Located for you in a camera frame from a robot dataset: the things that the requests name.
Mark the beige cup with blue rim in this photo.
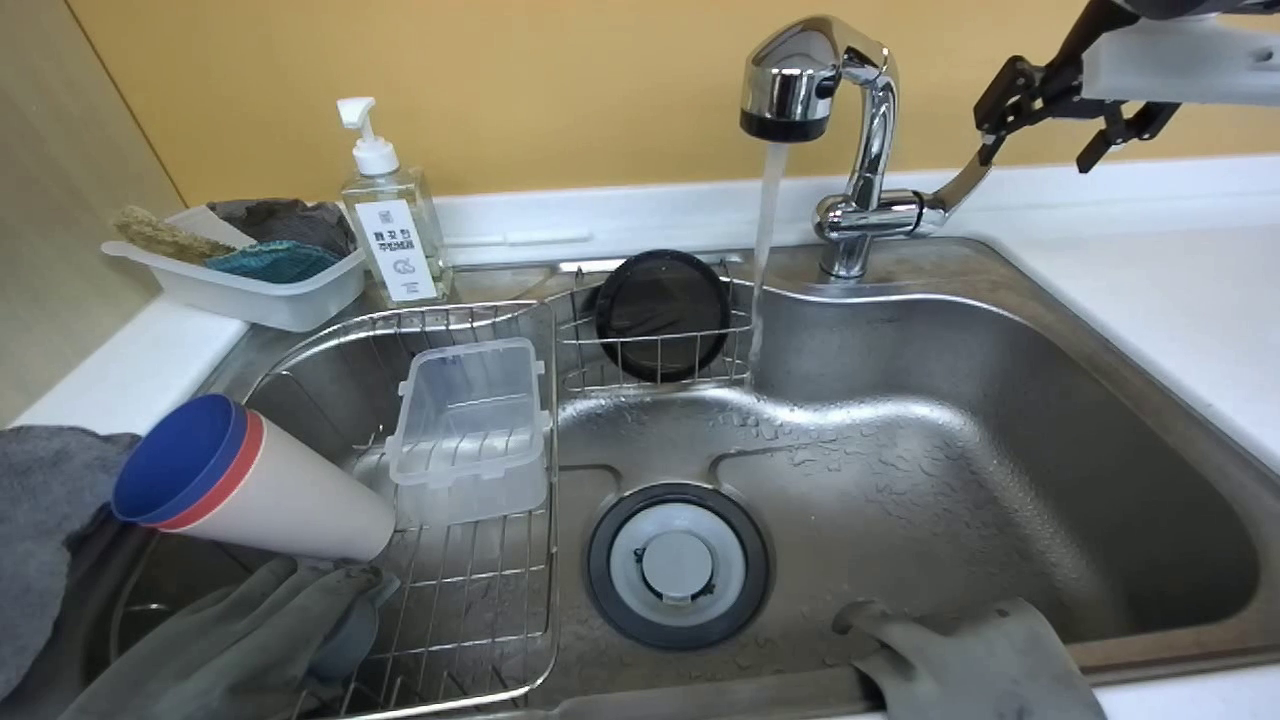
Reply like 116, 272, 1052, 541
111, 398, 396, 561

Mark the teal sponge in tray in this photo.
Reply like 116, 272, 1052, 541
217, 239, 337, 286

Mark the wire dish rack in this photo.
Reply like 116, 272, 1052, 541
212, 299, 551, 720

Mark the stainless steel sink basin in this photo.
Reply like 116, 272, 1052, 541
76, 238, 1280, 720

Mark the clear plastic container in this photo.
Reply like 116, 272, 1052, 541
389, 337, 547, 526

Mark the black round sink strainer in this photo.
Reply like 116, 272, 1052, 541
587, 248, 732, 386

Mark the clear soap pump bottle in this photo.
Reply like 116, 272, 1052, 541
337, 97, 447, 305

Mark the white plastic tray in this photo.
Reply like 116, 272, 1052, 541
99, 200, 364, 332

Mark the chrome kitchen tap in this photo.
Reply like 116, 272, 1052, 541
736, 14, 993, 287

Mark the grey cloth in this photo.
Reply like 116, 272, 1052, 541
0, 423, 132, 697

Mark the small wire sponge basket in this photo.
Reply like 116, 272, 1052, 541
557, 248, 752, 386

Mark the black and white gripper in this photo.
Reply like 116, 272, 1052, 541
972, 0, 1280, 173

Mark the grey sink drain cover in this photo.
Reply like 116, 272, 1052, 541
584, 484, 772, 653

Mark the grey rubber glove left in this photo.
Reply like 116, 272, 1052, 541
61, 561, 385, 720

